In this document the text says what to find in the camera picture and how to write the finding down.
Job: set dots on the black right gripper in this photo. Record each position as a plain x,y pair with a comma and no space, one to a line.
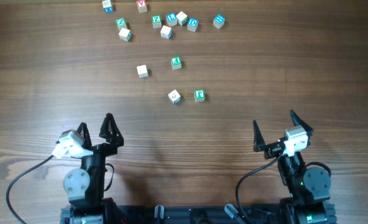
272,150

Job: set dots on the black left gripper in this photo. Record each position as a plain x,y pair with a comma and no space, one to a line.
109,150

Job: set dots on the plain block red side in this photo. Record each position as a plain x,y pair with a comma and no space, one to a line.
142,71

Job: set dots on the plain block blue Z side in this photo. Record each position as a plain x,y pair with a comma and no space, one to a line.
174,97

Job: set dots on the block with green J top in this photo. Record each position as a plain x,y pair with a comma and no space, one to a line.
199,95

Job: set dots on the block with green E top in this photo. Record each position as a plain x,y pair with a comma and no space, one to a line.
176,62

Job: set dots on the block with blue D top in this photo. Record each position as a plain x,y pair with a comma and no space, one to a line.
192,24

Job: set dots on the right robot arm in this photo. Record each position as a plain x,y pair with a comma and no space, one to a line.
307,183

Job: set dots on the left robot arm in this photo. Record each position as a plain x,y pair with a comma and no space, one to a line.
85,186

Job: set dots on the block with green Z top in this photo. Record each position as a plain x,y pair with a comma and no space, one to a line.
121,23

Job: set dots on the block with green z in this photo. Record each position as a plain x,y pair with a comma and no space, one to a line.
156,21
121,23

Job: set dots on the block with green Z middle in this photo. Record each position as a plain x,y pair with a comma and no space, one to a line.
156,21

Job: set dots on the block with blue X side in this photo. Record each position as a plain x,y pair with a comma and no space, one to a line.
107,6

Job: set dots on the block with blue top right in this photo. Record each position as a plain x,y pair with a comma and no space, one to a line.
219,21

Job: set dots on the block with blue L top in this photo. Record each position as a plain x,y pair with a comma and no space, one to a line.
171,19

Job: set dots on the block with red V top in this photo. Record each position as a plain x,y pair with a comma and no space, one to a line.
141,5

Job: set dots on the plain block dark green side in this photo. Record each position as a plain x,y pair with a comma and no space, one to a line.
182,18

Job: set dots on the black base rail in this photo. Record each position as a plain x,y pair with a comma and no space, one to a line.
257,213

